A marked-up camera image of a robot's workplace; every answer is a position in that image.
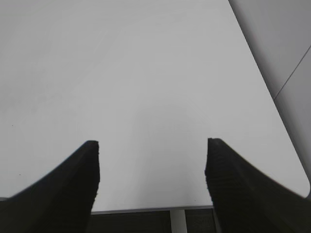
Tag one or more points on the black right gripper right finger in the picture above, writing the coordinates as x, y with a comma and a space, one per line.
248, 201

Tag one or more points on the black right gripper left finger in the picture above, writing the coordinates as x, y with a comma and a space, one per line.
61, 201

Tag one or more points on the white table leg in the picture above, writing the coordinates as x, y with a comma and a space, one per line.
178, 221

